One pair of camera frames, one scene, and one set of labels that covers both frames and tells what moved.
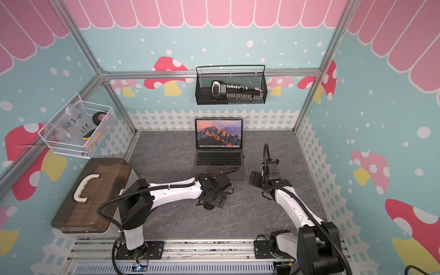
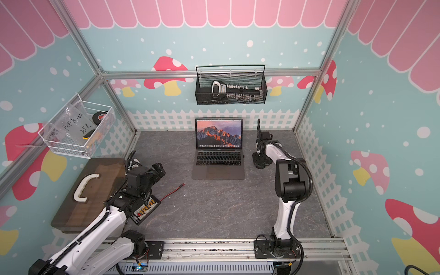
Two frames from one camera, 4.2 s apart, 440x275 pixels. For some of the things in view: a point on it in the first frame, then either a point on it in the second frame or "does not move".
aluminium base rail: x=181 y=257 does not move
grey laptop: x=219 y=146 does not move
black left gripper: x=219 y=201 → x=159 y=170
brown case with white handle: x=100 y=179 does not move
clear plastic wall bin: x=77 y=129 does not move
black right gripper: x=256 y=176 → x=255 y=160
